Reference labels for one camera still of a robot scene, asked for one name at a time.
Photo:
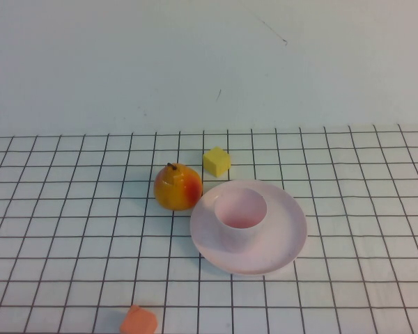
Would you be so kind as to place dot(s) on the white black grid tablecloth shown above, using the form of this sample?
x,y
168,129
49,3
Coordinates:
x,y
352,208

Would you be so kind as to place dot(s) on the orange foam block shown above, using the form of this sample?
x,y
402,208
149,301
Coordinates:
x,y
139,321

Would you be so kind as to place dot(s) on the yellow orange toy pear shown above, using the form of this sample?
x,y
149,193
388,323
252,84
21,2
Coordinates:
x,y
172,193

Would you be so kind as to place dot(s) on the pale pink round plate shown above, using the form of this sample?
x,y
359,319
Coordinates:
x,y
282,240

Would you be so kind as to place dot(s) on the pale pink plastic cup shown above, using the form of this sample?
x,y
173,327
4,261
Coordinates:
x,y
238,240

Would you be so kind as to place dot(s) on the yellow foam cube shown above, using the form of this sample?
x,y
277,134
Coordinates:
x,y
216,161

